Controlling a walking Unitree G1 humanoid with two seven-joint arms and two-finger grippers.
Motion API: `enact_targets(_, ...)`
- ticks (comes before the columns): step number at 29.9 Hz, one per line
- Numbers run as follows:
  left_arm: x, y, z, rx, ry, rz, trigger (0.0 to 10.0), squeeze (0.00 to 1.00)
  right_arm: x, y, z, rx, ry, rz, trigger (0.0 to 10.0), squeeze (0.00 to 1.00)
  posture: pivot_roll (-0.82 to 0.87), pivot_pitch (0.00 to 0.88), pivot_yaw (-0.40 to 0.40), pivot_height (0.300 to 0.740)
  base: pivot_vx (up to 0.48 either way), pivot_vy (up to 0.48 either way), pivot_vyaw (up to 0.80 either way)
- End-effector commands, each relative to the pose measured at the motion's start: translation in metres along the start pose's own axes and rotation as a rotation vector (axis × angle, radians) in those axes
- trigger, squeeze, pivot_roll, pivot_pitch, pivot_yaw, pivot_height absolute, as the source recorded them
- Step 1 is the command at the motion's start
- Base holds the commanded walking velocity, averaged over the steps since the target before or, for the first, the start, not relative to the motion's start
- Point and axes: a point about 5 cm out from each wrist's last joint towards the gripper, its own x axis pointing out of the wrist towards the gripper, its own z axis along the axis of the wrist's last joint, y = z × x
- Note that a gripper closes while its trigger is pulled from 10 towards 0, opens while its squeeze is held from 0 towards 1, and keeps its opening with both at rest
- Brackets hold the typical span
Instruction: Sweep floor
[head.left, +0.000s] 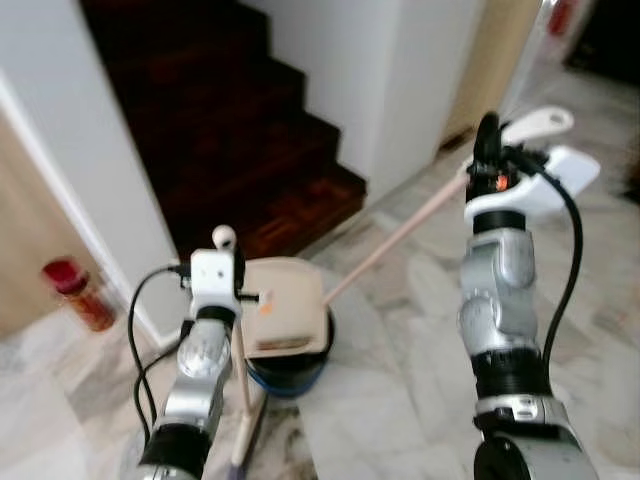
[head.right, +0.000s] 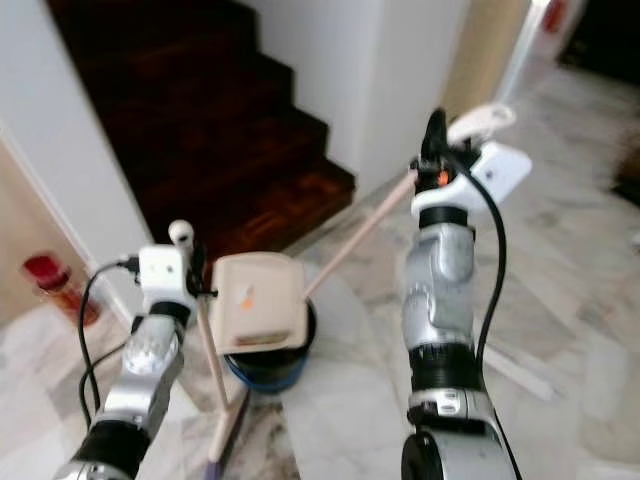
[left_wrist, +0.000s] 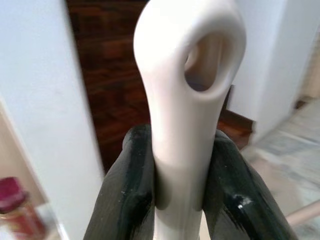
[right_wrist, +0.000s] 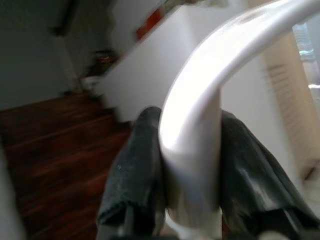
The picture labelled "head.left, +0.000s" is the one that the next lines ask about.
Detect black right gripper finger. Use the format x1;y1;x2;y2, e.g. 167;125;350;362
476;111;504;161

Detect beige long-handled dustpan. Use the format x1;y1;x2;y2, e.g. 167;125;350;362
242;106;577;361

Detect tan wooden door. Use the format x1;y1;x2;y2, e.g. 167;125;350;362
440;0;546;153

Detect dark wooden stairs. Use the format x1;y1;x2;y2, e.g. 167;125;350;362
78;0;369;263

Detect red cylinder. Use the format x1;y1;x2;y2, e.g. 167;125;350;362
547;0;579;39

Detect red spray can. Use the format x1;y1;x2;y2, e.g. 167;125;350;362
41;257;118;333

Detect light wooden panel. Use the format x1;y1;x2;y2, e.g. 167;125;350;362
0;105;106;341

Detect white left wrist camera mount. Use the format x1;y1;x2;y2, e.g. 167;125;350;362
189;249;242;309

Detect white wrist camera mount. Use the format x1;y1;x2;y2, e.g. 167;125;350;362
463;145;601;223
189;249;242;309

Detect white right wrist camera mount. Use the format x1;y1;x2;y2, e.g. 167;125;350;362
463;145;601;223

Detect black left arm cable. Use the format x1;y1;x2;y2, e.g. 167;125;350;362
127;264;193;446

